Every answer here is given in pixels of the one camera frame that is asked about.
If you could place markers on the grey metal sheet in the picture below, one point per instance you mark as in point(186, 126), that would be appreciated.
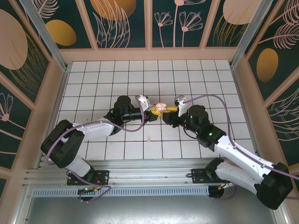
point(151, 210)

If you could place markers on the aluminium table side rail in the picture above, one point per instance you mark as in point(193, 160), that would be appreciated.
point(56, 105)
point(237, 81)

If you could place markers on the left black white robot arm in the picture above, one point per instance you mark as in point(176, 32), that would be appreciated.
point(93, 129)

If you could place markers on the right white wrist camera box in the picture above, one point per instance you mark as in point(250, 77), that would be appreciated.
point(181, 105)

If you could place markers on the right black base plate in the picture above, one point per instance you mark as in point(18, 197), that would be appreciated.
point(198, 175)

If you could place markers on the aluminium corner post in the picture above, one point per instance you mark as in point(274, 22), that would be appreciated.
point(247, 35)
point(50, 44)

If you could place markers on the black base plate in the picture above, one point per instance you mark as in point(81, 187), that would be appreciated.
point(198, 175)
point(104, 176)

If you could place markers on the aluminium mounting rail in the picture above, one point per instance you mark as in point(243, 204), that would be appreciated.
point(151, 170)

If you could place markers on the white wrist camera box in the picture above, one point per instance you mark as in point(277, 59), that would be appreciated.
point(181, 105)
point(143, 102)

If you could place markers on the pink earbud charging case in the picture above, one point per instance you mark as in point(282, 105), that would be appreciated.
point(160, 107)

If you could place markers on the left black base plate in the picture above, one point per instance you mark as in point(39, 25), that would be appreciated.
point(104, 176)

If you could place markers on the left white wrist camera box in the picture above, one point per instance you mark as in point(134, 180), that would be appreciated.
point(143, 102)

